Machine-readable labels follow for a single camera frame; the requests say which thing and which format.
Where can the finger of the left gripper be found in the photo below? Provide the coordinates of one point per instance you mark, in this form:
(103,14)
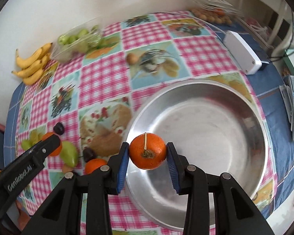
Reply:
(18,174)

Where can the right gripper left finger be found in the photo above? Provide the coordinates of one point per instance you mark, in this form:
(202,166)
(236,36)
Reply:
(61,211)

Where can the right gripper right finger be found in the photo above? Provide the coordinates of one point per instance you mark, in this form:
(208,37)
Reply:
(222,196)

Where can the large green mango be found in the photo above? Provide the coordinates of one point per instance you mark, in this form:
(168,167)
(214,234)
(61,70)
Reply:
(69,154)

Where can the dark plum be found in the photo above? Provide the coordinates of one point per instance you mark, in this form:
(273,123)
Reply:
(59,128)
(88,154)

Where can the bag of green fruits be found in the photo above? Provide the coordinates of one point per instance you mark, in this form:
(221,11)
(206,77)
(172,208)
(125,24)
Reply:
(77,41)

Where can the bag of small brown fruits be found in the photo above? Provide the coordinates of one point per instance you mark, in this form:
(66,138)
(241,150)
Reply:
(219,12)

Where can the operator hand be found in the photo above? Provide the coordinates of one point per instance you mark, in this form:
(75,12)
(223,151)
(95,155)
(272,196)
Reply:
(23,218)

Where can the silver metal bowl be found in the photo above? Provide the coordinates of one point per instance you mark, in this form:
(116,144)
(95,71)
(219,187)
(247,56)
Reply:
(214,126)

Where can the pink checkered tablecloth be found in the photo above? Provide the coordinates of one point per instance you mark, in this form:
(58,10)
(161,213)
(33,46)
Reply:
(95,95)

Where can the yellow banana bunch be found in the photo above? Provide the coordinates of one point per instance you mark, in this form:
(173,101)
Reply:
(32,68)

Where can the white power adapter box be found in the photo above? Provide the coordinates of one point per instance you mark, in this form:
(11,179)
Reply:
(245,56)

